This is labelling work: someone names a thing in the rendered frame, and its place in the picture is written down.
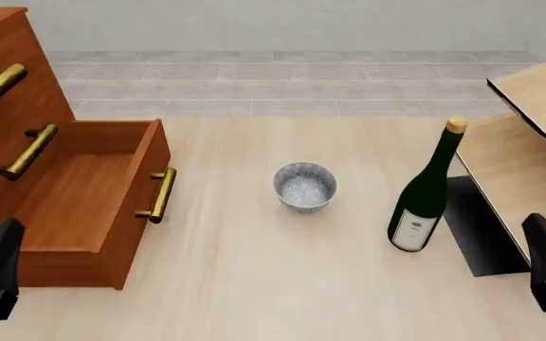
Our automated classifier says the closed wooden drawer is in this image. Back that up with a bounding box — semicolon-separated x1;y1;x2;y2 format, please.
0;66;76;228
0;13;55;143

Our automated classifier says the pale wooden rack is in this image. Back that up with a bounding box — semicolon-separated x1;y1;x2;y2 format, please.
454;52;546;266

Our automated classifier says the open wooden drawer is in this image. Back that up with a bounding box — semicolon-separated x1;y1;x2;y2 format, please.
0;118;173;291

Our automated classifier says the grey patterned bowl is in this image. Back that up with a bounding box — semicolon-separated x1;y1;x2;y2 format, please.
272;161;339;216

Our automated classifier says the dark green wine bottle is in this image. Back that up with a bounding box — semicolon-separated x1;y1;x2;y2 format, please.
387;117;469;253

